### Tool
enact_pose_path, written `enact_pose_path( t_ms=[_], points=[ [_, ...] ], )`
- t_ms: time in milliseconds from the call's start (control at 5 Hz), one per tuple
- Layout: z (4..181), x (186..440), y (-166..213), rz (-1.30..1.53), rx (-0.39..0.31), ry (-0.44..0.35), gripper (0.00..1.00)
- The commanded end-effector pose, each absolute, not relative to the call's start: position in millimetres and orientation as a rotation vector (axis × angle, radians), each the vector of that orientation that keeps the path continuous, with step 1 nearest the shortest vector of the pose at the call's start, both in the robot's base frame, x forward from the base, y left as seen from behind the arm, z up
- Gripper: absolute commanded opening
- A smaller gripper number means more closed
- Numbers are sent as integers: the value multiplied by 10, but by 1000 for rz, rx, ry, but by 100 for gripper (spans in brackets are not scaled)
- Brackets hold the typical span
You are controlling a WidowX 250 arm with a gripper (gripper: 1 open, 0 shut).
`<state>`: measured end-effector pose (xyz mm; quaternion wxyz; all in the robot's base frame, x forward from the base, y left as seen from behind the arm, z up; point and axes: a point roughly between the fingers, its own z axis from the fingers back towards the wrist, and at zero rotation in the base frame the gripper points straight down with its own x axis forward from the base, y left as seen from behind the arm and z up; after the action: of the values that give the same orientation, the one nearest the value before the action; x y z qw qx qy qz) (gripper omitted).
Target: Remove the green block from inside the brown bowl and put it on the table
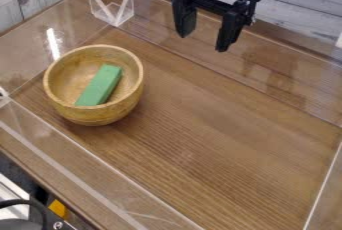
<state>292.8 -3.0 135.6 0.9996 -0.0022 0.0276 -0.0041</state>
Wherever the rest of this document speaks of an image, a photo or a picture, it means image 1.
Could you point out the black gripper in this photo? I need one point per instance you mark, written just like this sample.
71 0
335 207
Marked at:
233 21

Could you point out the brown wooden bowl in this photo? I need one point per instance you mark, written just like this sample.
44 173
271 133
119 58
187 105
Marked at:
70 74

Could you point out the clear acrylic corner bracket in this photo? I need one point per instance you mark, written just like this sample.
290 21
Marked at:
4 97
115 14

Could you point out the black device with yellow label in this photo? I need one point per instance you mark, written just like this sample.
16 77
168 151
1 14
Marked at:
59 212

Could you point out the clear acrylic left corner bracket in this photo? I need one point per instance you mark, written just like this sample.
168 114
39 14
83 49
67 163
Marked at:
4 97

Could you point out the green rectangular block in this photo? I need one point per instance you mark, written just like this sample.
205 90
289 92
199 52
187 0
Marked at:
100 86

